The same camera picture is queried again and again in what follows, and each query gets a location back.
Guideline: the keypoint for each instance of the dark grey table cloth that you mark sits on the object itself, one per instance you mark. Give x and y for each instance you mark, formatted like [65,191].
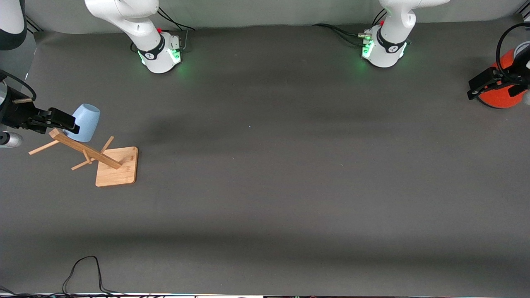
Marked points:
[265,207]

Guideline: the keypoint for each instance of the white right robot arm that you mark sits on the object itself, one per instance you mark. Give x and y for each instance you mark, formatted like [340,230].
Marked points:
[124,16]

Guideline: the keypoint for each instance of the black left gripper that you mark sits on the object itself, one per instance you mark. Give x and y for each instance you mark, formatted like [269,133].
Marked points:
[514,77]

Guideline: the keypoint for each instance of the wooden cup rack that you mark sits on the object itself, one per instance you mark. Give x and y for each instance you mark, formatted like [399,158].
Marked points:
[118,169]

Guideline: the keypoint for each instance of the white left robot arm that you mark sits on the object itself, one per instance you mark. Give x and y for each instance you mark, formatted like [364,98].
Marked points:
[391,25]

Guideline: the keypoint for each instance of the orange canister with grey lid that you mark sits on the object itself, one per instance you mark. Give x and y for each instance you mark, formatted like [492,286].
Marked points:
[499,102]

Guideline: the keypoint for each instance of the light blue plastic cup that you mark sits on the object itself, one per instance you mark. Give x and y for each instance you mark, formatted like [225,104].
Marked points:
[87,120]

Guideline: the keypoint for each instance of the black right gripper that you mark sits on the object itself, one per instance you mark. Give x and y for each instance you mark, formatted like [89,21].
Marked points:
[16,114]

